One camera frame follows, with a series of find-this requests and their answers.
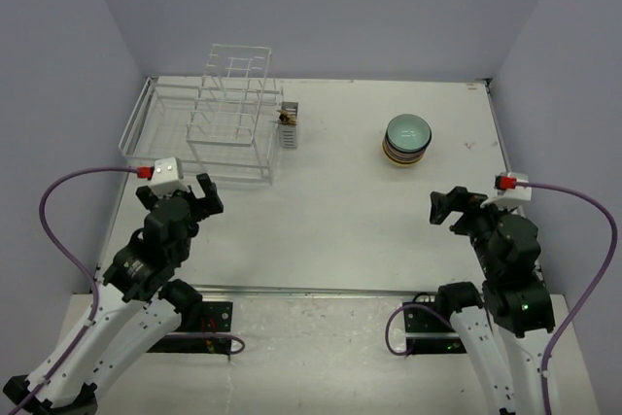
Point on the yellow star patterned bowl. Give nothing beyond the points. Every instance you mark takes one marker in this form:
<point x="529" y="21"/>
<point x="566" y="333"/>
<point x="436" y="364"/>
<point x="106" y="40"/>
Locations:
<point x="404" y="159"/>

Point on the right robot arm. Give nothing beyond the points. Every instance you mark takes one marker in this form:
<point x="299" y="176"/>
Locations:
<point x="506" y="324"/>

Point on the brown cutlery bundle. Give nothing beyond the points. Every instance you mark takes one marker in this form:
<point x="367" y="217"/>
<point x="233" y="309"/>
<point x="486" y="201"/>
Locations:
<point x="285" y="117"/>

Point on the yellow teal patterned bowl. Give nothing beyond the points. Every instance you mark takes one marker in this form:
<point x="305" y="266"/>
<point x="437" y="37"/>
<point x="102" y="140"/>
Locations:
<point x="400" y="166"/>

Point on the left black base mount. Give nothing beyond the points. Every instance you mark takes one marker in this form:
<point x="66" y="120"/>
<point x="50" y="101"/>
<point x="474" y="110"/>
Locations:
<point x="203" y="317"/>

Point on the pink leaf patterned bowl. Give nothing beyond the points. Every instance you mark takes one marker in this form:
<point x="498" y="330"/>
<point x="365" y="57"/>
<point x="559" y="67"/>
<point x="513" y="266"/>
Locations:
<point x="405" y="162"/>

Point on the white wire dish rack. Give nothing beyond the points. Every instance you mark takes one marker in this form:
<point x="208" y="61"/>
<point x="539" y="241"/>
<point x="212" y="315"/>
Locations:
<point x="222" y="121"/>

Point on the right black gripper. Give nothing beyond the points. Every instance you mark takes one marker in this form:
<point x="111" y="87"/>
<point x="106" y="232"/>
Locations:
<point x="459" y="198"/>

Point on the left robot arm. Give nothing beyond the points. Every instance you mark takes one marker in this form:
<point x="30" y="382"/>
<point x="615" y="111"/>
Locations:
<point x="137" y="303"/>

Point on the grey cutlery holder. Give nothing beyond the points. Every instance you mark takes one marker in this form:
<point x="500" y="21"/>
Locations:
<point x="288" y="134"/>

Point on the dark teal white bowl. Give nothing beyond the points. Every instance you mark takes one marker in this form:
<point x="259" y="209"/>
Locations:
<point x="401" y="156"/>

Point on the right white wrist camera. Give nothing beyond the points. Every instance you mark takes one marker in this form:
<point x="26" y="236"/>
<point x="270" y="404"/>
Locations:
<point x="511" y="192"/>

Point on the pale green bowl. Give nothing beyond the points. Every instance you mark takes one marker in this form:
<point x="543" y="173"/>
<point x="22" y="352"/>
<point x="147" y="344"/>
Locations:
<point x="409" y="133"/>

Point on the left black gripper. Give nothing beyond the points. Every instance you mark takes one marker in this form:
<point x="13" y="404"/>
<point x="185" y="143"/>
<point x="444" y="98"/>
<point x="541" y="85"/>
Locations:
<point x="211" y="204"/>

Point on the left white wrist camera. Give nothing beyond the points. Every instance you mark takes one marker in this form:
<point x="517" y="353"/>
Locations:
<point x="168" y="177"/>

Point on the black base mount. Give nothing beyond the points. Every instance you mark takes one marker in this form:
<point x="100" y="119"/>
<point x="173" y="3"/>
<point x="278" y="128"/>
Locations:
<point x="203" y="317"/>
<point x="426" y="335"/>

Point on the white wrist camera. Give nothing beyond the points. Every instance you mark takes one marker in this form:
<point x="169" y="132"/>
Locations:
<point x="511" y="192"/>
<point x="168" y="177"/>

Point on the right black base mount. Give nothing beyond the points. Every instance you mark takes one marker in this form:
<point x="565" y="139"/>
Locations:
<point x="426" y="335"/>

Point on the salmon pink patterned bowl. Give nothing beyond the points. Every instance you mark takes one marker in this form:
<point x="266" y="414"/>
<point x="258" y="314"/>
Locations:
<point x="391" y="150"/>

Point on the black rimmed bowl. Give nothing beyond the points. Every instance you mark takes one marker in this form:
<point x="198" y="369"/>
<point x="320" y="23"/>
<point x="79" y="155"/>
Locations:
<point x="407" y="147"/>

